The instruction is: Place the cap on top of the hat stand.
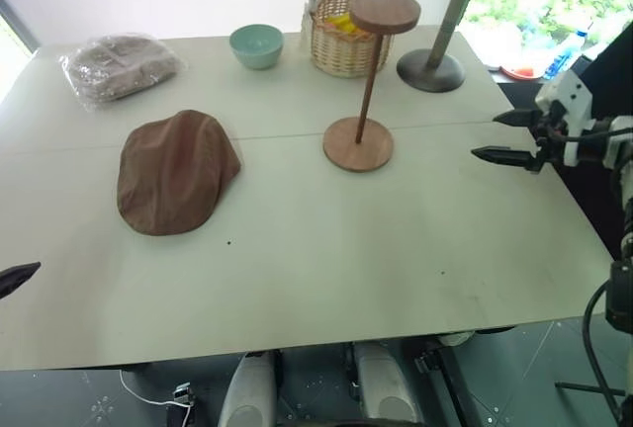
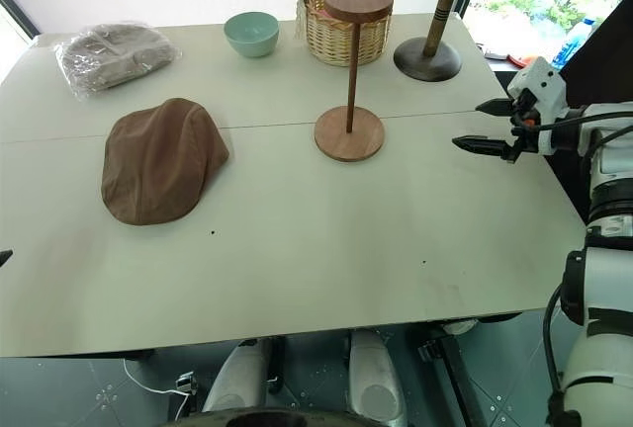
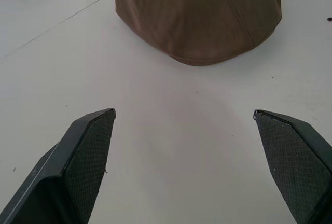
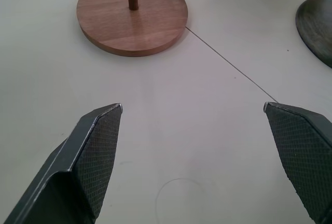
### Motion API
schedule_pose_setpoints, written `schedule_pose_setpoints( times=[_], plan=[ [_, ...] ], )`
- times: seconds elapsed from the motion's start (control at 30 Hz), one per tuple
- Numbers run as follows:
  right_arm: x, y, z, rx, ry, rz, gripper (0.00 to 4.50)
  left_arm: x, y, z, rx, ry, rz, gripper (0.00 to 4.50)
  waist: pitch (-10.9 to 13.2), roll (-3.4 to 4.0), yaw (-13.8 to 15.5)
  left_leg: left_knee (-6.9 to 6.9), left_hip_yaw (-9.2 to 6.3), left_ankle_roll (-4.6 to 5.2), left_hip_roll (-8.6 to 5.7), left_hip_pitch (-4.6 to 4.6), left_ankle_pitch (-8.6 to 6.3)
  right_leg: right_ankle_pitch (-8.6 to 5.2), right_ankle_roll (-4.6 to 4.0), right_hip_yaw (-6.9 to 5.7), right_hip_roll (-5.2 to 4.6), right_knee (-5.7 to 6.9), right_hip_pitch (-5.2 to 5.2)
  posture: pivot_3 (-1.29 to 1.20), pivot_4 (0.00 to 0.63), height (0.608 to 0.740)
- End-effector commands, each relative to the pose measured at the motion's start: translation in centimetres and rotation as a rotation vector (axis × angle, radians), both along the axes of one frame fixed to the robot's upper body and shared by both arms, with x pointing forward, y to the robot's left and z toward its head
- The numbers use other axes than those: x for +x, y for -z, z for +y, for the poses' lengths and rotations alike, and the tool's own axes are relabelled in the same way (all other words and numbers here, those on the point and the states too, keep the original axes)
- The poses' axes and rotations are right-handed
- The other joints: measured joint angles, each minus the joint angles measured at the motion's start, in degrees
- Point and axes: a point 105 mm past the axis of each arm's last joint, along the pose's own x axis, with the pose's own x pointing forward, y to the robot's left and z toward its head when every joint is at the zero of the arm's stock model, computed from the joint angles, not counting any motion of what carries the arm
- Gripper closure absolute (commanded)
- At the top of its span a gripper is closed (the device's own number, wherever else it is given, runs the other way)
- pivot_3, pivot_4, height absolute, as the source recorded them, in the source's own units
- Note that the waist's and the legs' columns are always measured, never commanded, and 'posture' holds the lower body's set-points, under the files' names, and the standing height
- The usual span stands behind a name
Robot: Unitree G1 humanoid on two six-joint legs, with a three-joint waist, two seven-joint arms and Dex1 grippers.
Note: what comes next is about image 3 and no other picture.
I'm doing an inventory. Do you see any brown cap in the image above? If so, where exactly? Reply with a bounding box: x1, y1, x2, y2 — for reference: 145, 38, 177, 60
114, 0, 283, 67

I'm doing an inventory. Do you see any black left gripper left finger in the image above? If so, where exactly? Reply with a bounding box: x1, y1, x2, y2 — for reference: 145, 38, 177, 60
0, 108, 117, 224

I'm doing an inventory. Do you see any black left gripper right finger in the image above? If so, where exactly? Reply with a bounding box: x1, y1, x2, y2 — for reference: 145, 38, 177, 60
253, 109, 332, 224

